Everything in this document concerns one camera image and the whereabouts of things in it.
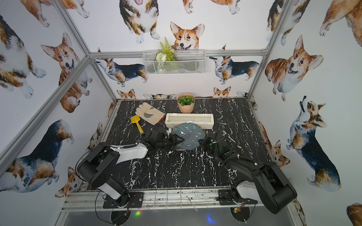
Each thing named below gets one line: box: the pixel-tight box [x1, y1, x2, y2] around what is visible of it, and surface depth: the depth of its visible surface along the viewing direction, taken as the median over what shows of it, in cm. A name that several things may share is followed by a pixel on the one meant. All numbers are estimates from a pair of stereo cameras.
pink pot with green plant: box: [177, 93, 196, 114], surface depth 105 cm
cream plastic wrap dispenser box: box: [164, 113, 215, 130], surface depth 100 cm
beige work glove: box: [134, 101, 166, 126], surface depth 113 cm
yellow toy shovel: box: [130, 114, 145, 136], surface depth 106 cm
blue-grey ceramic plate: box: [171, 122, 206, 151], surface depth 92 cm
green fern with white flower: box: [155, 36, 177, 63], surface depth 84 cm
